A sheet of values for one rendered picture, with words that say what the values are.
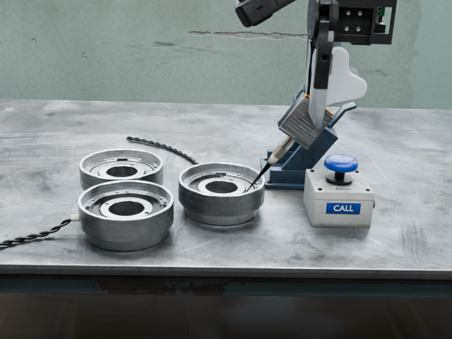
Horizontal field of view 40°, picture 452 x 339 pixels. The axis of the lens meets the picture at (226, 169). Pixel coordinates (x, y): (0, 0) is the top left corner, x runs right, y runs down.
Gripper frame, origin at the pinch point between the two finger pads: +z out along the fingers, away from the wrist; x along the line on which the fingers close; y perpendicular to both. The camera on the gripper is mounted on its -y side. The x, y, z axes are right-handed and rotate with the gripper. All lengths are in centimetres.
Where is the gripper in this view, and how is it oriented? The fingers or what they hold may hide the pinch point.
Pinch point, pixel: (311, 112)
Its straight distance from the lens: 71.2
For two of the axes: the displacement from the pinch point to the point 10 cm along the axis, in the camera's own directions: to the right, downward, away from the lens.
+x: 0.1, -3.8, 9.3
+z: -0.3, 9.3, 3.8
